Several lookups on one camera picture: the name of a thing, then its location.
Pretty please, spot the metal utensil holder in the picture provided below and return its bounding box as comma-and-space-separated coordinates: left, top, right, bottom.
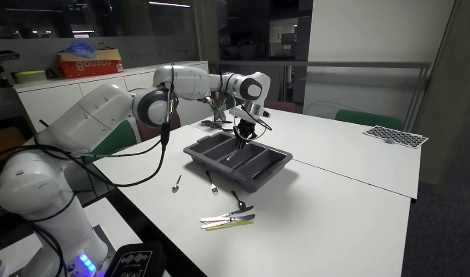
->
207, 94, 231, 128

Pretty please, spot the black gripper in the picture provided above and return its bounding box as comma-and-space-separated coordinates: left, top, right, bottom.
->
231, 117, 259, 151

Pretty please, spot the black tripod camera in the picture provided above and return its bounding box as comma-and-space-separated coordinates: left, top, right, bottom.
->
0, 50, 19, 90

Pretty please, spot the green chair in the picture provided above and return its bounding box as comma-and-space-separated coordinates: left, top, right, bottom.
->
82, 120, 139, 160
333, 108, 405, 131

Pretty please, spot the grey wall handrail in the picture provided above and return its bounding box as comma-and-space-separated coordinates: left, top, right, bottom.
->
216, 60, 431, 71

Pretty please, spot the silver table knife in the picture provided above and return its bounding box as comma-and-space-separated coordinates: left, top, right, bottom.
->
199, 213, 256, 228

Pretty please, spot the black control box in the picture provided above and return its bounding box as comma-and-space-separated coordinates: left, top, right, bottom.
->
102, 244, 167, 277

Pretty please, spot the dark red chair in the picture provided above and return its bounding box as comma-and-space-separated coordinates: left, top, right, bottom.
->
263, 100, 302, 114
139, 110, 182, 144

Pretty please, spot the grey plastic cutlery tray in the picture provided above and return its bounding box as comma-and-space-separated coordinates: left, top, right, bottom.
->
181, 131, 293, 194

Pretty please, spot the black handled utensil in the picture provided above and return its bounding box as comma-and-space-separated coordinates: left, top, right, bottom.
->
230, 190, 254, 213

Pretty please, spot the orange cardboard box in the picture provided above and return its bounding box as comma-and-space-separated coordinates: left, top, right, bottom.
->
56, 47, 124, 80

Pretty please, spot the small silver spoon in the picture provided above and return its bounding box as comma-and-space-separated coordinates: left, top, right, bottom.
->
170, 173, 184, 194

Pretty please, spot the blue crumpled bag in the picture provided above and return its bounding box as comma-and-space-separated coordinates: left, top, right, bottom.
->
64, 39, 99, 59

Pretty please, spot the white low cabinet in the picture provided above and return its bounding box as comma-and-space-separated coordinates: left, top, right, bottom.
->
13, 60, 210, 136

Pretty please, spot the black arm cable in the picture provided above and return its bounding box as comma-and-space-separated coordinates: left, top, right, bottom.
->
0, 67, 176, 190

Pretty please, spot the yellow-green tape roll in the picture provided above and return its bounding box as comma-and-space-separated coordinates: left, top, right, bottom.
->
13, 68, 47, 85

